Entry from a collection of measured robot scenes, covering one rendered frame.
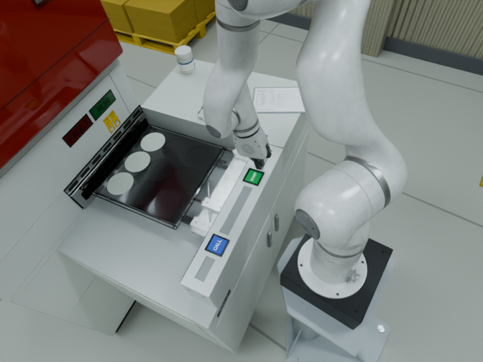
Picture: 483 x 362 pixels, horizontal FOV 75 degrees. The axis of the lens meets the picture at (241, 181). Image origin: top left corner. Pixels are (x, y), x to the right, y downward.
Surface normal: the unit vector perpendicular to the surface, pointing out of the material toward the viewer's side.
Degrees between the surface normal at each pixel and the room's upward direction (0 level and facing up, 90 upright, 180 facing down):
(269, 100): 0
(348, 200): 28
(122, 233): 0
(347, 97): 63
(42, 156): 90
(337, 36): 35
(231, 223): 0
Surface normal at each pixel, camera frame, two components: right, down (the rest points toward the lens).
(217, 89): -0.40, 0.18
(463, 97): -0.10, -0.56
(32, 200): 0.90, 0.30
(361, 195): 0.25, -0.14
